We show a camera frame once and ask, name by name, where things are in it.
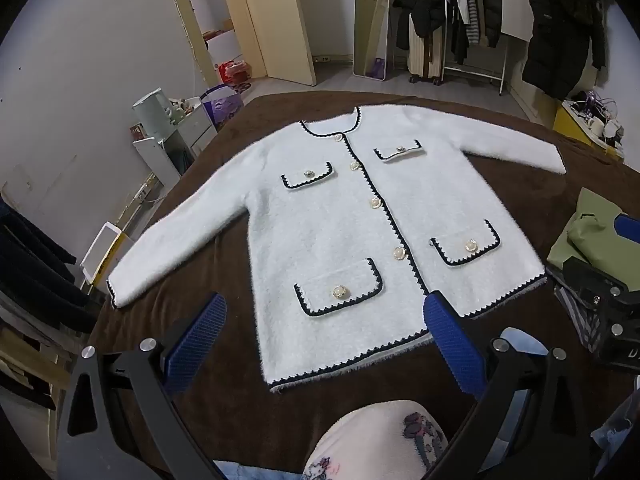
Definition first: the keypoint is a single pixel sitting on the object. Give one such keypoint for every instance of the olive green cloth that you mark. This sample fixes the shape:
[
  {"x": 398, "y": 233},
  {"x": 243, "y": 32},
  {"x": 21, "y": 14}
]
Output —
[{"x": 590, "y": 230}]

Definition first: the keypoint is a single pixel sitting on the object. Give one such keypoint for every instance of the long black coat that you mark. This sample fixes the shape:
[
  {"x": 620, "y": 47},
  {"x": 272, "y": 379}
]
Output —
[{"x": 560, "y": 35}]

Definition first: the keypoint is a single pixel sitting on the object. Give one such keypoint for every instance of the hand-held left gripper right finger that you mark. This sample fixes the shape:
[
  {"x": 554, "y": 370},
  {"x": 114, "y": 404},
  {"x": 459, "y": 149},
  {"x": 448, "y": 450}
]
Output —
[{"x": 452, "y": 345}]

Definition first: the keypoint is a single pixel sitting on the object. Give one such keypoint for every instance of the cream suitcase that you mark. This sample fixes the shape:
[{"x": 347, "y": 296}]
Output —
[{"x": 425, "y": 55}]

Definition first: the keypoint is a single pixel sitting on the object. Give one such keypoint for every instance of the purple bag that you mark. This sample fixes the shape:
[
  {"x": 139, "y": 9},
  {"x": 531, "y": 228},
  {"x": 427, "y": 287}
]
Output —
[{"x": 222, "y": 107}]

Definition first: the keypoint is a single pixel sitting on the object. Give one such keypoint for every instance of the white mug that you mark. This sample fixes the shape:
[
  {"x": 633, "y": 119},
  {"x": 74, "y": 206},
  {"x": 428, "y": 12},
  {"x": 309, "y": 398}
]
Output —
[{"x": 595, "y": 127}]

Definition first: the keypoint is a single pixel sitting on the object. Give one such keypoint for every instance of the brown blanket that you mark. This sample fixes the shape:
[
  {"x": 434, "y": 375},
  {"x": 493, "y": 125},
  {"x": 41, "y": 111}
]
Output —
[{"x": 240, "y": 135}]

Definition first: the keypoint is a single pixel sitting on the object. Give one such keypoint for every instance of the black jacket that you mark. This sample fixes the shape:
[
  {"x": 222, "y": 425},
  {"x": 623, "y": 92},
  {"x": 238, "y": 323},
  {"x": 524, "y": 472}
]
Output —
[{"x": 420, "y": 10}]

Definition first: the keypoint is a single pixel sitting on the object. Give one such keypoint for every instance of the white clothes rack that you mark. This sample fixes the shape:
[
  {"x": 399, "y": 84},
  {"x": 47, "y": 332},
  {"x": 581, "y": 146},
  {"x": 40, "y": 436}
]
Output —
[{"x": 475, "y": 71}]

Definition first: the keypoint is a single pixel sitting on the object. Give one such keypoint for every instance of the flat white box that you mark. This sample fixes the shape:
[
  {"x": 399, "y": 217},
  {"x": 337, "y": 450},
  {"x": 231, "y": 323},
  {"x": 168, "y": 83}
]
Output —
[{"x": 100, "y": 252}]

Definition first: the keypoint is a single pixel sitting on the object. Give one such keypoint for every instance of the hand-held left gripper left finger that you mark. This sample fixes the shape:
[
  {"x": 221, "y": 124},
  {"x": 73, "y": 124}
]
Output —
[{"x": 197, "y": 342}]

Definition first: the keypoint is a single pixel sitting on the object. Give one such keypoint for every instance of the pink patterned clothing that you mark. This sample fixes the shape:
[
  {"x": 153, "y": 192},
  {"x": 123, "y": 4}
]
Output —
[{"x": 370, "y": 435}]

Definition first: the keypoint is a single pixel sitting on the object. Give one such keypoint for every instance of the grey striped cloth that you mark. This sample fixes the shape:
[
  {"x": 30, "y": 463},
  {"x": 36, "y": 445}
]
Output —
[{"x": 575, "y": 310}]

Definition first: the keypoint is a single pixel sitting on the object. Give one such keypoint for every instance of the light blue printed cloth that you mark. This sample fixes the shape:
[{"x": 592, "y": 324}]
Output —
[{"x": 617, "y": 430}]

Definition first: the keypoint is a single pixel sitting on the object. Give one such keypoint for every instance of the cream wooden wardrobe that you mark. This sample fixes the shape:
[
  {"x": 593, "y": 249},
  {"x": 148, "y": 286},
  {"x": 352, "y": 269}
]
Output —
[{"x": 280, "y": 20}]

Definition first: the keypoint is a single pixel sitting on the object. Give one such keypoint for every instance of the white cardigan with black trim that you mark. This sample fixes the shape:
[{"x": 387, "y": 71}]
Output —
[{"x": 325, "y": 240}]

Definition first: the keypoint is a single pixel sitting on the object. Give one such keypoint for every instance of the white bedside cabinet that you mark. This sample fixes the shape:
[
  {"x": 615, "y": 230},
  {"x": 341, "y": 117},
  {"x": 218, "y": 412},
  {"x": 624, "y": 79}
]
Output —
[{"x": 155, "y": 155}]

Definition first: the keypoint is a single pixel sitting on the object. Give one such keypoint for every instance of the white power strip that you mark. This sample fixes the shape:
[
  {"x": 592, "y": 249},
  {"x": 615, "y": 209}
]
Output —
[{"x": 137, "y": 197}]

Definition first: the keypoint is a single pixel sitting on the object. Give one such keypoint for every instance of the standing mirror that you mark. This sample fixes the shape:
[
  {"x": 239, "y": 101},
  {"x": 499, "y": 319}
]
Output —
[{"x": 370, "y": 35}]

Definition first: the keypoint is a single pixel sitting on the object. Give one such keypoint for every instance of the pale green kettle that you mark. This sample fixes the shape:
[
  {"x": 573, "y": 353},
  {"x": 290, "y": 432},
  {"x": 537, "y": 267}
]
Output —
[{"x": 150, "y": 115}]

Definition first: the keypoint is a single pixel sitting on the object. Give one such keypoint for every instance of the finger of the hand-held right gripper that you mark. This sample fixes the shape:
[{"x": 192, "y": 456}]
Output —
[
  {"x": 585, "y": 277},
  {"x": 627, "y": 227}
]

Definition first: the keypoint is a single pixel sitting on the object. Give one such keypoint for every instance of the dark hanging clothes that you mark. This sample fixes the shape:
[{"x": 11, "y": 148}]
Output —
[{"x": 30, "y": 270}]

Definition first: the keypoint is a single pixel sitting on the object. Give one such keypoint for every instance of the row of hanging clothes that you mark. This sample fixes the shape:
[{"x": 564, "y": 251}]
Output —
[{"x": 470, "y": 5}]

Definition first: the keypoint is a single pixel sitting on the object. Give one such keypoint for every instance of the yellow table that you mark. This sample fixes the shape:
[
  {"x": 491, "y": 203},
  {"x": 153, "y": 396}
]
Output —
[{"x": 567, "y": 120}]

